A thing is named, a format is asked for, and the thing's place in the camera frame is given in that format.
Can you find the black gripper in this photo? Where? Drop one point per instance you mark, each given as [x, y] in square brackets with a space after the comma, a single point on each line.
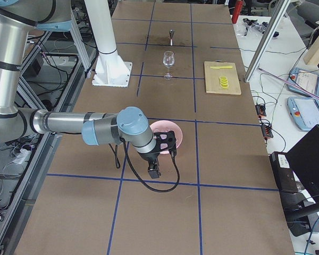
[149, 156]

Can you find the clear wine glass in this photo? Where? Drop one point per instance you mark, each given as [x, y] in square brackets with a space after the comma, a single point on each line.
[168, 61]

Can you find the pink bowl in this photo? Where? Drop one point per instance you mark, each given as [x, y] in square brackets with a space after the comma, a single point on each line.
[166, 126]

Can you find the lemon slice leftmost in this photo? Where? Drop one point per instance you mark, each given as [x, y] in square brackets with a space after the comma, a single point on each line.
[224, 86]

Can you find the bamboo cutting board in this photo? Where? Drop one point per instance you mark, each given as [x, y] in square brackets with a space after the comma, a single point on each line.
[212, 81]

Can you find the lemon slice rightmost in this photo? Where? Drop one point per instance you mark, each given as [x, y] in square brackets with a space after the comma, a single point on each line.
[223, 77]

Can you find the yellow plastic knife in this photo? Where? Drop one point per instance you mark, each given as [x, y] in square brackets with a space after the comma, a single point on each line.
[221, 67]

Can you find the orange connector block near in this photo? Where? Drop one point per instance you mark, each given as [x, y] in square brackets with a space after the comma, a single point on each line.
[266, 130]

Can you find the orange connector block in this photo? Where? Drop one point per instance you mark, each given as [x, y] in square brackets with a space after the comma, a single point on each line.
[260, 110]
[266, 130]

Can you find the orange connector block far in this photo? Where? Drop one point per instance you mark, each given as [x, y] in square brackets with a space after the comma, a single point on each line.
[260, 110]

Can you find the black box with label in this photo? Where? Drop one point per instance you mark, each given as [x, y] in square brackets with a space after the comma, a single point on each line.
[282, 172]

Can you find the black laptop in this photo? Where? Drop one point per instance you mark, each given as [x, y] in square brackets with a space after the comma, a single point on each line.
[303, 159]

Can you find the blue teach pendant near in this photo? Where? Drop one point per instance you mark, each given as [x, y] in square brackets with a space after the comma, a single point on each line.
[304, 112]

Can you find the blue teach pendant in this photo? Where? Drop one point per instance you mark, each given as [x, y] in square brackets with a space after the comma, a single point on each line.
[304, 112]
[307, 80]

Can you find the blue teach pendant far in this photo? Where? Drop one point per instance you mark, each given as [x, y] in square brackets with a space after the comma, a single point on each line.
[307, 80]

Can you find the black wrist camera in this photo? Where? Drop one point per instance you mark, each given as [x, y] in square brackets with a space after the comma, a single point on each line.
[165, 142]

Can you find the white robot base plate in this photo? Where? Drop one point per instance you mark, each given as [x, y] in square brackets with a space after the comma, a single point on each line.
[112, 71]

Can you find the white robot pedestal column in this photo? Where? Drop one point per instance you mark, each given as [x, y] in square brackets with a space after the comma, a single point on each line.
[100, 20]

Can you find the aluminium frame post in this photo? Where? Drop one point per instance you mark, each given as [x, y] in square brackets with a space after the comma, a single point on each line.
[266, 38]

